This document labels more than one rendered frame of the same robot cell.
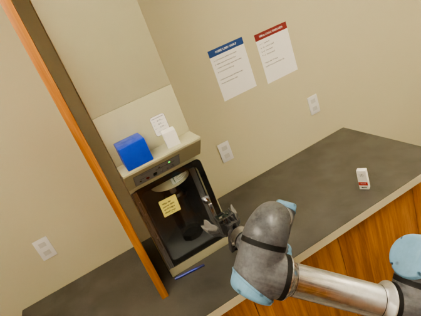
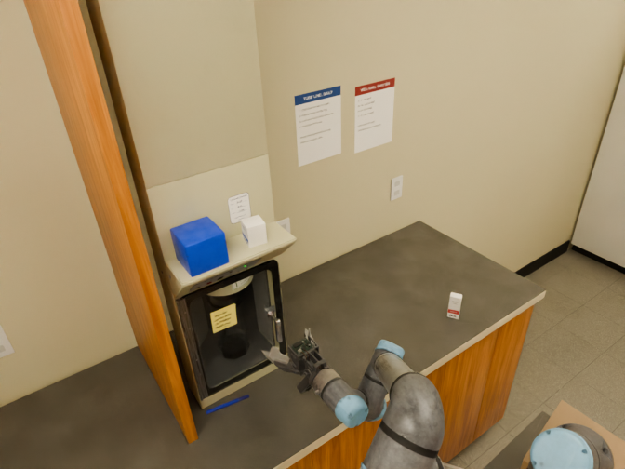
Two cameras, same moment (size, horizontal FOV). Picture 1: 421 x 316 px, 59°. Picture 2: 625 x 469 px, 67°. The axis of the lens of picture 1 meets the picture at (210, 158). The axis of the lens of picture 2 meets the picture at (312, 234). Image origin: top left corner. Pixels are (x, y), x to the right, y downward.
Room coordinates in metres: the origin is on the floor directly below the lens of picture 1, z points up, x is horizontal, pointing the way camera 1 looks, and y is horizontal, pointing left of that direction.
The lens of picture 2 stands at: (0.29, 0.27, 2.18)
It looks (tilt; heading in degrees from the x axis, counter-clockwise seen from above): 32 degrees down; 343
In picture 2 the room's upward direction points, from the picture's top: 3 degrees counter-clockwise
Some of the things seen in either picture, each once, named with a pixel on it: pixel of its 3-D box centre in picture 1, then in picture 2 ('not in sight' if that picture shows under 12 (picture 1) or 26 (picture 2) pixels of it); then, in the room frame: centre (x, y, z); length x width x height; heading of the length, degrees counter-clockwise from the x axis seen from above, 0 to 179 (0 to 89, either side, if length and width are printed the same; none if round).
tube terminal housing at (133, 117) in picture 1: (163, 179); (213, 273); (1.49, 0.23, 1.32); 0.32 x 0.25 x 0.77; 106
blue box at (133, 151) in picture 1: (133, 151); (199, 246); (1.29, 0.25, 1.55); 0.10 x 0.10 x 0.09; 16
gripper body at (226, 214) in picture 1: (230, 226); (310, 362); (1.18, 0.03, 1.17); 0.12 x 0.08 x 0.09; 16
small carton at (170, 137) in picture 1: (170, 136); (254, 231); (1.33, 0.11, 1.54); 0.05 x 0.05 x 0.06; 8
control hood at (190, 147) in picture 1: (163, 163); (234, 265); (1.31, 0.17, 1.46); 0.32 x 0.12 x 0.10; 106
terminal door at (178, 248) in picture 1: (184, 214); (239, 330); (1.36, 0.19, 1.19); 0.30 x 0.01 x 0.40; 106
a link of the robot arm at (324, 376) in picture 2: (240, 237); (325, 383); (1.10, 0.01, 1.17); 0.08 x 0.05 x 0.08; 106
